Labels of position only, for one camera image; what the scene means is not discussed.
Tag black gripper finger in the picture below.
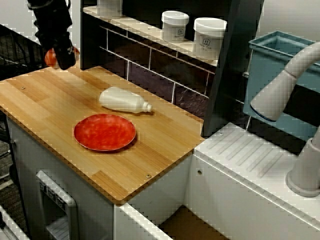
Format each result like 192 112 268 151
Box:
53 44 77 71

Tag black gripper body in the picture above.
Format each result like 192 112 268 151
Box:
33 5 74 51

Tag salmon sushi toy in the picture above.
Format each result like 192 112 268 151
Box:
44 46 81 69

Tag white plastic jug bottle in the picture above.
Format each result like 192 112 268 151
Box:
99 86 153 115

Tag black equipment box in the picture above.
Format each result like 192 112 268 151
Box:
0 23 55 78

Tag plain white container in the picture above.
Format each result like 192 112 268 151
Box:
96 0 124 20

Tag dark tile backsplash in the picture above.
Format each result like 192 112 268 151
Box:
98 24 217 118

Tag cream shelf ledge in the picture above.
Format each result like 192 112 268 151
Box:
82 6 221 67

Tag red round plate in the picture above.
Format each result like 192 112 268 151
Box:
73 113 137 152

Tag white kitchen cabinet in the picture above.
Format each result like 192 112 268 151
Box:
4 117 116 240

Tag white lidded jar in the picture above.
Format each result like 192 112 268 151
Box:
161 10 190 44
193 17 228 62

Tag grey white dispenser panel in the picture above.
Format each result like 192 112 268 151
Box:
35 170 80 240

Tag dark grey upright panel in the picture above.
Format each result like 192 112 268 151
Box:
202 0 265 138

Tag teal plastic bin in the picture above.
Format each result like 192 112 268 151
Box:
243 30 320 148

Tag white toy sink unit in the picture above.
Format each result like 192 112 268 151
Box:
113 122 320 240

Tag light grey toy faucet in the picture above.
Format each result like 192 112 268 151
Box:
249 41 320 198

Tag dark grey end post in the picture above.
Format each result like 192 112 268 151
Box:
80 0 101 68

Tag aluminium frame rail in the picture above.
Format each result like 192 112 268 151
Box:
0 204 30 240

